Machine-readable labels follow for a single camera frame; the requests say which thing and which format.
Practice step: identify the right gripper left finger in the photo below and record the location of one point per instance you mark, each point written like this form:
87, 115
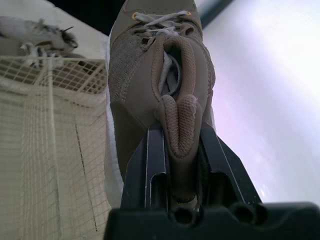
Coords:
140, 180

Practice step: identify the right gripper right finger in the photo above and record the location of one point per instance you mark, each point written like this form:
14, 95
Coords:
232, 175

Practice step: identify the brown lace-up sneaker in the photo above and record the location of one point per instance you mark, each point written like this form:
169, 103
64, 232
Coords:
155, 75

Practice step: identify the white and black shoe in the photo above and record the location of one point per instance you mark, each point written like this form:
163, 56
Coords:
37, 37

